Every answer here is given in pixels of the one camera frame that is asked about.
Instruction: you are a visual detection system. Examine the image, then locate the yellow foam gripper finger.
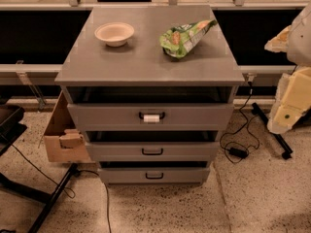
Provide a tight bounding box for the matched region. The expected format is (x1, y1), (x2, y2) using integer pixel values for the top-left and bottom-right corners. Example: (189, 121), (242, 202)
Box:
(267, 67), (311, 134)

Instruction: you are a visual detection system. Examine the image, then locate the grey top drawer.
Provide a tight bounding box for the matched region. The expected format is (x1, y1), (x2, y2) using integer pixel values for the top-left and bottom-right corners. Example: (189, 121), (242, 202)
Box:
(68, 103), (233, 131)

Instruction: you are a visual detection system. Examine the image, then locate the grey drawer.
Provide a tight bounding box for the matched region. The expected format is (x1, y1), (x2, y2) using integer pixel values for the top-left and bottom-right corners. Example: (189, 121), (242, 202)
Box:
(98, 168), (210, 184)
(86, 142), (220, 161)
(68, 103), (233, 131)

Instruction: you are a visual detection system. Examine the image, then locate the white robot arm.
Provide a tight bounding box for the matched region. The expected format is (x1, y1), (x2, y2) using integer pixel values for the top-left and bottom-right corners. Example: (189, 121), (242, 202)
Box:
(264, 4), (311, 134)

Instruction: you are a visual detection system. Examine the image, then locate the grey drawer cabinet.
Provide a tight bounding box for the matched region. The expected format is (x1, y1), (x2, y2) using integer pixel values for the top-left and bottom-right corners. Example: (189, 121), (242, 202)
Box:
(55, 6), (244, 170)

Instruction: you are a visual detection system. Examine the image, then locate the grey middle drawer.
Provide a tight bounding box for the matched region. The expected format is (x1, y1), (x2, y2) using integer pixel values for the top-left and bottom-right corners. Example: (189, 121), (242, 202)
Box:
(86, 142), (220, 161)

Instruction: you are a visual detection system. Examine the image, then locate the grey bottom drawer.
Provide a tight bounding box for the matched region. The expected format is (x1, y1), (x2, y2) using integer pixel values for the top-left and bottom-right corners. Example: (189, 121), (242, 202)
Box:
(98, 168), (210, 184)

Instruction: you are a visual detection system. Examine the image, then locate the black stand leg right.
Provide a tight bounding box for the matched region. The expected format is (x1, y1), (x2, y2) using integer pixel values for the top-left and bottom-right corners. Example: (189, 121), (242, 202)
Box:
(251, 102), (294, 161)

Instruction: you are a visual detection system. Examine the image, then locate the green chip bag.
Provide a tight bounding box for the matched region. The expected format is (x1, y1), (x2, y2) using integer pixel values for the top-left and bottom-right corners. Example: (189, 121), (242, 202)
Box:
(159, 19), (218, 59)

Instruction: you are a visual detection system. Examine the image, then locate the white paper bowl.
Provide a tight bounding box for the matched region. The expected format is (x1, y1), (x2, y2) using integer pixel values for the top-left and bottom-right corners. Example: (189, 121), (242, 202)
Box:
(94, 22), (134, 48)

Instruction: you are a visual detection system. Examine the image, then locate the brown cardboard box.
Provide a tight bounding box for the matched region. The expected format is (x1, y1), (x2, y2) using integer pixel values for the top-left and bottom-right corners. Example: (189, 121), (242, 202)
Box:
(44, 93), (91, 163)

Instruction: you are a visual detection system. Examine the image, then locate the black power adapter cable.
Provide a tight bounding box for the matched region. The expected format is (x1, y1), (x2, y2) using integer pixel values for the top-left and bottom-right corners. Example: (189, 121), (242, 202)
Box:
(219, 80), (261, 164)

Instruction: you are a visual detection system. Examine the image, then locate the black floor cable left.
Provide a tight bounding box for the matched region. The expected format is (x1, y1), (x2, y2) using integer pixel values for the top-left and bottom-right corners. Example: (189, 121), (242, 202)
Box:
(11, 144), (113, 233)

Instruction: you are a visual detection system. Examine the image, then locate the metal railing frame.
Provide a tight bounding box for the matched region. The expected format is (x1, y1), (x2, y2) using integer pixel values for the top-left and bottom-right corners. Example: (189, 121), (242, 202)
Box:
(0, 0), (311, 110)

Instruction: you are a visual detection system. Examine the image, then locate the black stand frame left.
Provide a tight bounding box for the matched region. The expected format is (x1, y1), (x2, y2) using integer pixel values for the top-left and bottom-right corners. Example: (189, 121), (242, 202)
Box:
(0, 104), (81, 233)

